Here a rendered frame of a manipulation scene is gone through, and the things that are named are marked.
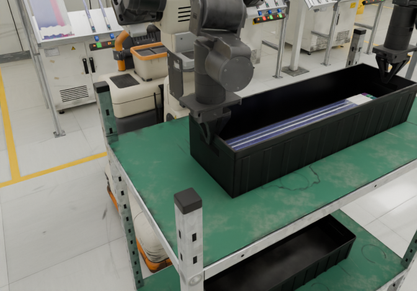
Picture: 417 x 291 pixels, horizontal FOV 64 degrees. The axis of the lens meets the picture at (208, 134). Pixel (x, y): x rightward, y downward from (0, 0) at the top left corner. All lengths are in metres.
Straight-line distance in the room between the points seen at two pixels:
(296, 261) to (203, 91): 0.89
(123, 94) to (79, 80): 1.59
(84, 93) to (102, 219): 1.36
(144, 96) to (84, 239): 0.87
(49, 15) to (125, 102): 1.32
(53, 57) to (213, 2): 2.43
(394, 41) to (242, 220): 0.61
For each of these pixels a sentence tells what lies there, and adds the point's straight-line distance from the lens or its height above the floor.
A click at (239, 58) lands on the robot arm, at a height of 1.24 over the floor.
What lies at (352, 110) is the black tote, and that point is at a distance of 0.80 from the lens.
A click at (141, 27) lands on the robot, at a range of 1.10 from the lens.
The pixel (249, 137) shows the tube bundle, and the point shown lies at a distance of 0.76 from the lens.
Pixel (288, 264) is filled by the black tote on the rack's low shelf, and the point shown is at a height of 0.36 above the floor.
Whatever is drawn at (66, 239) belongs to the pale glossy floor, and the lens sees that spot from 1.98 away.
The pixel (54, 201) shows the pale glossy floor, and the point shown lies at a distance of 2.23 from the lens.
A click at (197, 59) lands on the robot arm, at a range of 0.58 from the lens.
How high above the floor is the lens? 1.41
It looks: 33 degrees down
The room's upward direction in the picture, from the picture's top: straight up
